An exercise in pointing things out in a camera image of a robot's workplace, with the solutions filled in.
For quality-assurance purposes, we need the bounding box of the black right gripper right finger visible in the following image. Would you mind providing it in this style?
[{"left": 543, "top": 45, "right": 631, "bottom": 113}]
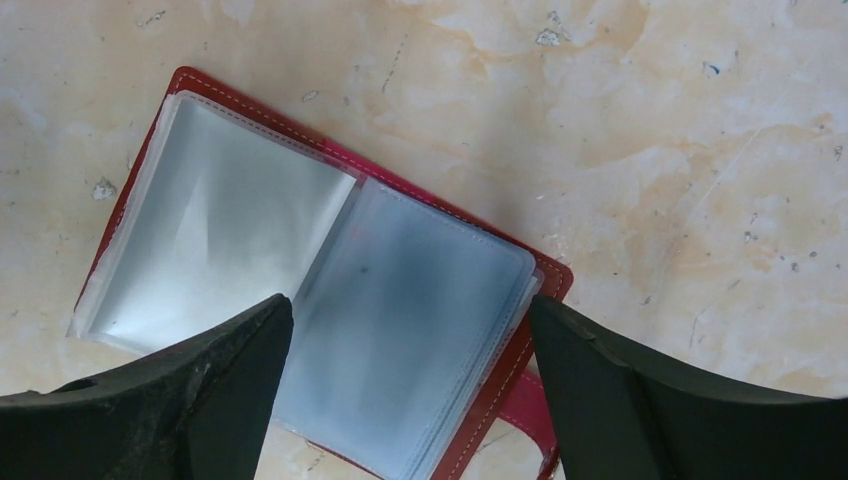
[{"left": 528, "top": 295, "right": 847, "bottom": 479}]

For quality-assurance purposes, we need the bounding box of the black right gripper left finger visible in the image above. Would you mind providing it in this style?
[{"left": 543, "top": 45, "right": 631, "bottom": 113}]
[{"left": 1, "top": 294, "right": 293, "bottom": 479}]

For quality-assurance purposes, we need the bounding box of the red leather card holder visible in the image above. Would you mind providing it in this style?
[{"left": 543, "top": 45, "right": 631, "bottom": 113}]
[{"left": 69, "top": 66, "right": 573, "bottom": 479}]

